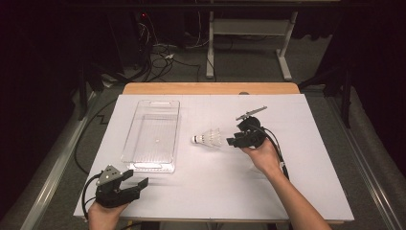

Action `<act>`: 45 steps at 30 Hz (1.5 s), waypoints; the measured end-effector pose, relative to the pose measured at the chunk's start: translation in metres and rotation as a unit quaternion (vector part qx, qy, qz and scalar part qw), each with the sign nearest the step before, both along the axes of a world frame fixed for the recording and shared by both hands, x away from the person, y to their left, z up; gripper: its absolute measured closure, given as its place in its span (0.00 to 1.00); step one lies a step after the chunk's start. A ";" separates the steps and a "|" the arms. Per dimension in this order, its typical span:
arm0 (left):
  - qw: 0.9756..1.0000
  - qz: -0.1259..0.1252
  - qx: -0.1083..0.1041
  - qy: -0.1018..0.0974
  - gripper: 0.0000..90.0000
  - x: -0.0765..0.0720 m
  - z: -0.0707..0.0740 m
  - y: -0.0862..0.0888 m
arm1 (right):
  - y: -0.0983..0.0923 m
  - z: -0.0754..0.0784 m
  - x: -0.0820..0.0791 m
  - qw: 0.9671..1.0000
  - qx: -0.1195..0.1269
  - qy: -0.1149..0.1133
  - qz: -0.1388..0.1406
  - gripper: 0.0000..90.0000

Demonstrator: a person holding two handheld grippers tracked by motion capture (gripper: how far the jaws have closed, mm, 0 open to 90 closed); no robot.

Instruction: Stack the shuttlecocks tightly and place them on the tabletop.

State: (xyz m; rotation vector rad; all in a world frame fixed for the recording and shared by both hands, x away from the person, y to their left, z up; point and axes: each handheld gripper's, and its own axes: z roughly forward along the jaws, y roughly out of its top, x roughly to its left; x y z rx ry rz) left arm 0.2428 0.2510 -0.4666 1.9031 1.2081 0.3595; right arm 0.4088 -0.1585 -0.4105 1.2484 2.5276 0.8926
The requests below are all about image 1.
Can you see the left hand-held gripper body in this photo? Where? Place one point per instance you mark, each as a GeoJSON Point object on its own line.
{"type": "Point", "coordinates": [110, 191]}

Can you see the dark equipment box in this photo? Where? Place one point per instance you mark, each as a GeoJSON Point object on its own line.
{"type": "Point", "coordinates": [130, 38]}

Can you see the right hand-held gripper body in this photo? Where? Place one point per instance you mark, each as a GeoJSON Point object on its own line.
{"type": "Point", "coordinates": [253, 134]}

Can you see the clear plastic container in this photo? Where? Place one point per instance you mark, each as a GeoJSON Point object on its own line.
{"type": "Point", "coordinates": [153, 137]}

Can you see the person's left hand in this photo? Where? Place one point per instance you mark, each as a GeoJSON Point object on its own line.
{"type": "Point", "coordinates": [103, 217]}

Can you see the black metal stand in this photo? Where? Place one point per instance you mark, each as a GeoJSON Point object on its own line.
{"type": "Point", "coordinates": [346, 102]}
{"type": "Point", "coordinates": [83, 96]}

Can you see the white feather shuttlecock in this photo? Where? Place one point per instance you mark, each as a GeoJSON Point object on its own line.
{"type": "Point", "coordinates": [201, 139]}
{"type": "Point", "coordinates": [218, 138]}

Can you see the aluminium floor rail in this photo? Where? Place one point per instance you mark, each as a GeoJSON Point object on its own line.
{"type": "Point", "coordinates": [367, 179]}
{"type": "Point", "coordinates": [54, 166]}

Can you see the person's right hand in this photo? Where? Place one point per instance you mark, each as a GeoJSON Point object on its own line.
{"type": "Point", "coordinates": [263, 156]}

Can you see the white metal stand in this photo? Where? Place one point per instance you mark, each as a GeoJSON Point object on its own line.
{"type": "Point", "coordinates": [252, 27]}

